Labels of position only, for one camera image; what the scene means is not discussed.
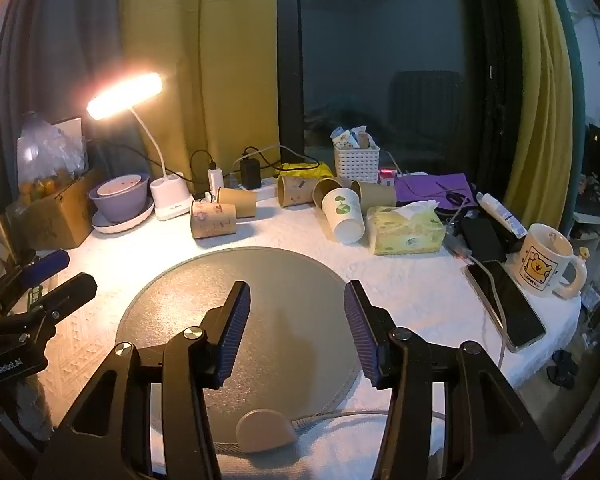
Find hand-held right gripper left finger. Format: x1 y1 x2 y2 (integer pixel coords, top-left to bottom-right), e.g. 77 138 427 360
34 280 252 480

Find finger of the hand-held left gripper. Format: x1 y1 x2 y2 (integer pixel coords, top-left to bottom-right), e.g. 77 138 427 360
1 249 72 290
34 272 99 322

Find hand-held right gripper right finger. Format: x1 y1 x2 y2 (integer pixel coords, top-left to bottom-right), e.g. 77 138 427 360
343 280 563 480

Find brown paper cup with stickers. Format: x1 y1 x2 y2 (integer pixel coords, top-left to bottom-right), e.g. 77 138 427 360
190 200 238 240

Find white paper cup green print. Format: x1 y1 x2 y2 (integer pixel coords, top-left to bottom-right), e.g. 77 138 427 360
321 187 366 245

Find cardboard box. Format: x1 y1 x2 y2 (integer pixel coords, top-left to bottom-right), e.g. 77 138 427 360
10 165 106 251

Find round grey heating mat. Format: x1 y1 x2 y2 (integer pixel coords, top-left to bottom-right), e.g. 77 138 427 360
115 246 366 453

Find white plate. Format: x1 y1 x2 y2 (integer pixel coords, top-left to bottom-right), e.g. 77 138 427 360
91 197 156 236

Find purple bowl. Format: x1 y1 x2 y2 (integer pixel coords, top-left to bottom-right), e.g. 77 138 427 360
88 173 151 223

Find grey mat controller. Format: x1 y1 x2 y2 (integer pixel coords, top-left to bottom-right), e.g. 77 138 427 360
235 409 298 454

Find yellow-green tissue pack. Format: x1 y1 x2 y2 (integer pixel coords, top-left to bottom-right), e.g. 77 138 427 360
366 200 447 256

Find clear plastic bag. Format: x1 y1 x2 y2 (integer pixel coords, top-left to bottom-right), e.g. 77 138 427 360
17 112 88 196

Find white desk lamp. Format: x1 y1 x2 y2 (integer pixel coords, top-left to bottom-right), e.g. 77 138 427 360
86 72 193 222

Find white power strip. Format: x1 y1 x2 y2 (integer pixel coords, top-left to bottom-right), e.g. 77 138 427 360
195 180 281 206

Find smartphone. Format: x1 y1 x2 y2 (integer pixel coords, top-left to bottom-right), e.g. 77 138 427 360
465 259 548 353

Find black power bank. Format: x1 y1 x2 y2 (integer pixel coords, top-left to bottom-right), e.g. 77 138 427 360
460 217 508 263

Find purple notebook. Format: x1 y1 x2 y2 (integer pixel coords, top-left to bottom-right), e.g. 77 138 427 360
394 173 476 211

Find black charger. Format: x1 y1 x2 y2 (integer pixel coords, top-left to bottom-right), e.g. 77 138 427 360
239 158 262 191

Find black scissors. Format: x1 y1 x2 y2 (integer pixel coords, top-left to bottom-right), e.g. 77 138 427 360
437 185 473 211

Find white plastic basket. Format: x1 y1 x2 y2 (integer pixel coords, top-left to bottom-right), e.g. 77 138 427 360
334 141 381 183

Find yellow bag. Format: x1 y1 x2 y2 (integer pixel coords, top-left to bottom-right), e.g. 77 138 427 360
280 161 335 179

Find white tube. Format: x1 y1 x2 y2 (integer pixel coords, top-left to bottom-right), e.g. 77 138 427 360
475 192 528 238

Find white cartoon bear mug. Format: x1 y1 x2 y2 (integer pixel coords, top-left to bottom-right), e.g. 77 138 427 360
517 223 588 298

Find small black object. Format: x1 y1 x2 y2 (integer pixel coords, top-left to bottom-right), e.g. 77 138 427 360
547 349 578 390

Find grey curtain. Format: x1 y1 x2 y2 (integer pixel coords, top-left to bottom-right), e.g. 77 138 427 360
0 0 151 161

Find yellow curtain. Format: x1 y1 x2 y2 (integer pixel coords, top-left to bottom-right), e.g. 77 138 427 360
502 0 588 216
117 0 281 196

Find grey controller cable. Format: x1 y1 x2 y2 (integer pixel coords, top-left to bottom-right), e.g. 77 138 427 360
292 409 446 431

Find white phone cable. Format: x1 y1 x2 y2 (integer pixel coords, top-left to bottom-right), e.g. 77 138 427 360
447 240 511 376

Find black window frame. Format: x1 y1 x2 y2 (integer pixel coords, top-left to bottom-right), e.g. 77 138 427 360
276 0 306 163

